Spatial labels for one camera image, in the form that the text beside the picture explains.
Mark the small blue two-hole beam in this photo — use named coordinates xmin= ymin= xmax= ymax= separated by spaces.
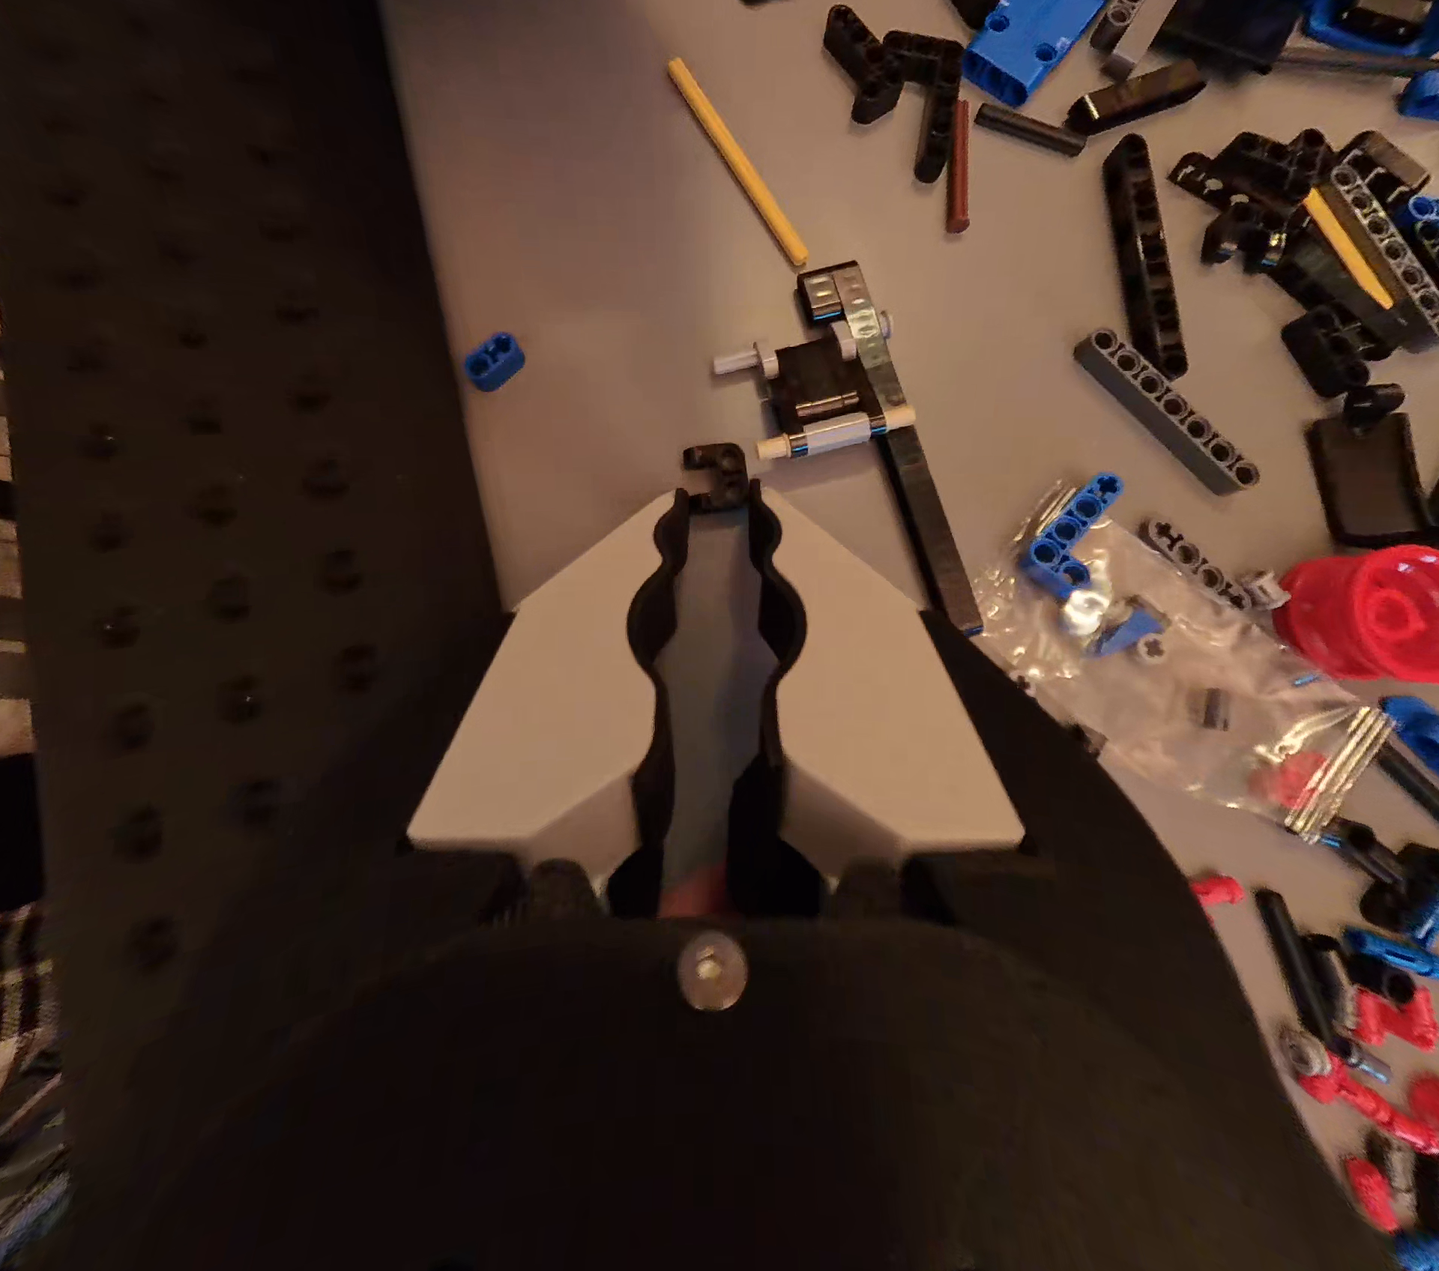
xmin=464 ymin=332 xmax=528 ymax=393

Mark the short brown axle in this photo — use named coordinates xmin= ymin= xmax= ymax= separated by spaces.
xmin=945 ymin=99 xmax=975 ymax=237

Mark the black beam frame assembly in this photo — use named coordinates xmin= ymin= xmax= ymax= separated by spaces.
xmin=711 ymin=260 xmax=990 ymax=638

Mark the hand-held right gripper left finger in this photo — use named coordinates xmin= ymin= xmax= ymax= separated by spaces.
xmin=405 ymin=489 xmax=688 ymax=919

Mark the black dotted mat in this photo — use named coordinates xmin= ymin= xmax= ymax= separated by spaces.
xmin=0 ymin=0 xmax=513 ymax=1271

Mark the black chassis on blue frame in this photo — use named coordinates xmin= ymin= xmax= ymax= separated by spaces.
xmin=1304 ymin=0 xmax=1439 ymax=59

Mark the short yellow axle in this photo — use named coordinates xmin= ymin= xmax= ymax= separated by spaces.
xmin=1301 ymin=186 xmax=1396 ymax=312

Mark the black curved panel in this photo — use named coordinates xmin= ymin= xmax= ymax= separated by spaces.
xmin=1306 ymin=389 xmax=1430 ymax=548

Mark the pile of red and blue connectors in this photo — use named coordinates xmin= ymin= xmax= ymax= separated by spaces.
xmin=1192 ymin=871 xmax=1439 ymax=1271

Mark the black pin connector block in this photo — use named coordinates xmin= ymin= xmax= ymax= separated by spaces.
xmin=679 ymin=443 xmax=753 ymax=516

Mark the dark grey long beam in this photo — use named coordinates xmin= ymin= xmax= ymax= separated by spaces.
xmin=1074 ymin=329 xmax=1261 ymax=500

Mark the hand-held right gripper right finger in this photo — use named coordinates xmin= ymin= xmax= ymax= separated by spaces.
xmin=729 ymin=482 xmax=1030 ymax=919

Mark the person in plaid shirt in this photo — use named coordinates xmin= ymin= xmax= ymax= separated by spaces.
xmin=0 ymin=900 xmax=69 ymax=1240

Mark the person's right hand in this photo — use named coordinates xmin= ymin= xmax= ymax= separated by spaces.
xmin=657 ymin=864 xmax=733 ymax=919

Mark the blue rectangular panel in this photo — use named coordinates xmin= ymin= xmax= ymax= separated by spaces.
xmin=963 ymin=0 xmax=1135 ymax=110

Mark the clear bag of parts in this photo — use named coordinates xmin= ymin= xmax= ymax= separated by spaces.
xmin=978 ymin=473 xmax=1402 ymax=840

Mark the long thin black axle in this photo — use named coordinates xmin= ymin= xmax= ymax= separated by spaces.
xmin=1270 ymin=45 xmax=1439 ymax=75

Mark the yellow axle with black connector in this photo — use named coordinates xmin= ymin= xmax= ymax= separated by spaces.
xmin=666 ymin=57 xmax=811 ymax=270

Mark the red wheel hub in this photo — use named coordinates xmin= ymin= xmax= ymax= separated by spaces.
xmin=1276 ymin=546 xmax=1439 ymax=682

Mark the grey desk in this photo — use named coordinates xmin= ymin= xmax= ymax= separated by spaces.
xmin=342 ymin=0 xmax=1439 ymax=1183

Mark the short grey beam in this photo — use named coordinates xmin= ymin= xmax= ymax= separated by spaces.
xmin=1141 ymin=518 xmax=1255 ymax=611

